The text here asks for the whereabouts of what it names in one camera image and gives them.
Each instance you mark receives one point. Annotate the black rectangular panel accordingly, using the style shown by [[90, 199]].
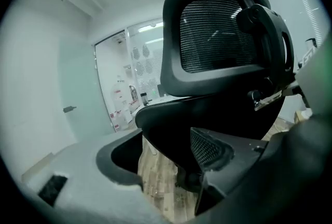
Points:
[[160, 90]]

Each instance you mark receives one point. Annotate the frosted glass door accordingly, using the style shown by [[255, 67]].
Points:
[[83, 88]]

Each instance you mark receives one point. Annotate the black mesh office chair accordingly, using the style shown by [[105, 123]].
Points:
[[215, 36]]

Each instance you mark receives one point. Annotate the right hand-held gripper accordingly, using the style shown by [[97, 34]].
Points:
[[316, 80]]

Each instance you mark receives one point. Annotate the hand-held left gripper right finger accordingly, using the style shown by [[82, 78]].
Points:
[[243, 155]]

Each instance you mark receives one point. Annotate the dark tumbler with lid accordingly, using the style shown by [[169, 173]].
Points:
[[144, 99]]

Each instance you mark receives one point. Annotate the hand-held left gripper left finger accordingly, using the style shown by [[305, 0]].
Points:
[[85, 192]]

